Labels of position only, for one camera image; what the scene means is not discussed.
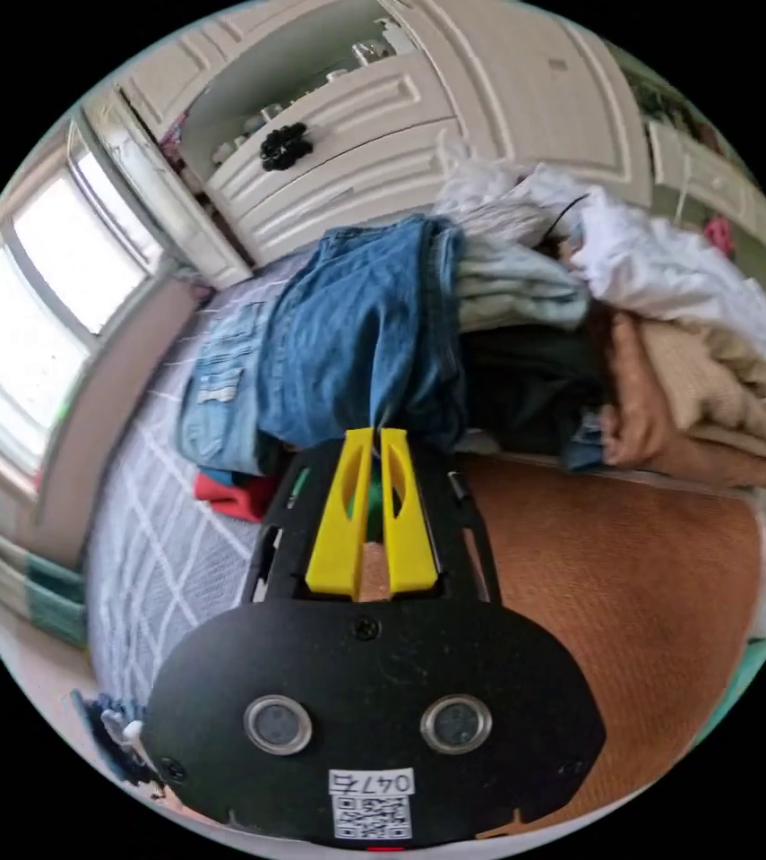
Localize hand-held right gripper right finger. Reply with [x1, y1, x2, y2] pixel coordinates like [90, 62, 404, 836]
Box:
[379, 426, 437, 597]

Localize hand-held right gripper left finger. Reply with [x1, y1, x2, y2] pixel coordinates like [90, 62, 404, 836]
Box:
[304, 428, 377, 597]

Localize blue jeans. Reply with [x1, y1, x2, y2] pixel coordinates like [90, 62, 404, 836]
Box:
[176, 214, 469, 474]

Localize red garment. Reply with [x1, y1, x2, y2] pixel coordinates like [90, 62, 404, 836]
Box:
[194, 471, 283, 524]

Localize bed with woven mat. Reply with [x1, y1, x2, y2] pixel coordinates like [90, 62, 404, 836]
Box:
[83, 254, 766, 841]

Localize pile of clothes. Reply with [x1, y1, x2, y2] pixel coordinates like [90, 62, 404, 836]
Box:
[437, 158, 766, 490]

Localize window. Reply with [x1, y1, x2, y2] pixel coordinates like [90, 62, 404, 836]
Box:
[0, 120, 176, 498]

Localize white cupboard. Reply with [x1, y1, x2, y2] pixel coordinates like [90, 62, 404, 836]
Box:
[83, 0, 657, 290]

